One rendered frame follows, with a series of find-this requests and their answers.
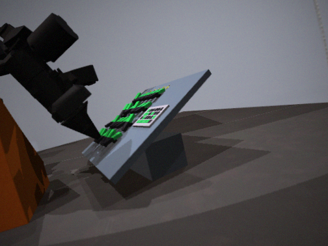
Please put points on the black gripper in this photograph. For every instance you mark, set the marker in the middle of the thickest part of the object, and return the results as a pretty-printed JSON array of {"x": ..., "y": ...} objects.
[{"x": 67, "y": 106}]

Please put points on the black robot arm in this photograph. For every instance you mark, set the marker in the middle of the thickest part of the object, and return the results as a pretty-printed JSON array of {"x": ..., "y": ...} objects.
[{"x": 24, "y": 53}]

